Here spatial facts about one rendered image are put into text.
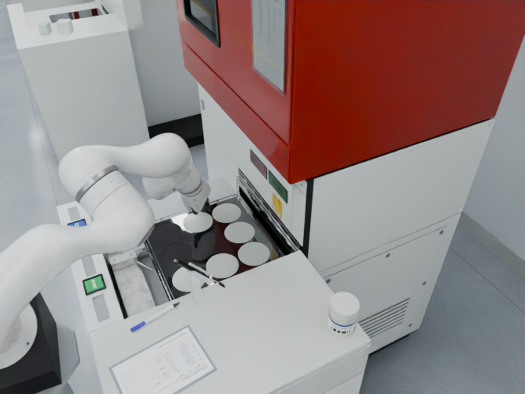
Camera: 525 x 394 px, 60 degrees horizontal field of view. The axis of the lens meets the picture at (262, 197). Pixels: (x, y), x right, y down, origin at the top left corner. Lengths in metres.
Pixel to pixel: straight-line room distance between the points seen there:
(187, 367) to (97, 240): 0.41
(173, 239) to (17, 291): 0.70
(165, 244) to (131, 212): 0.61
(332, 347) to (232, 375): 0.25
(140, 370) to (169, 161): 0.50
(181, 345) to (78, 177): 0.49
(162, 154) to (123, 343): 0.51
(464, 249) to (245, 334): 1.95
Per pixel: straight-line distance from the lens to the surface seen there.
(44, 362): 1.33
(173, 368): 1.16
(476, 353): 2.48
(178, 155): 0.98
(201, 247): 1.48
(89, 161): 0.94
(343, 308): 1.13
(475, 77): 1.44
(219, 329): 1.20
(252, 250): 1.45
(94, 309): 1.32
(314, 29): 1.00
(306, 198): 1.24
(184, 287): 1.38
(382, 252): 1.66
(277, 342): 1.18
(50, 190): 3.45
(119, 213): 0.91
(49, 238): 0.92
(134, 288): 1.44
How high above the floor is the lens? 1.96
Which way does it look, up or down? 40 degrees down
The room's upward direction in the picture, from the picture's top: 1 degrees counter-clockwise
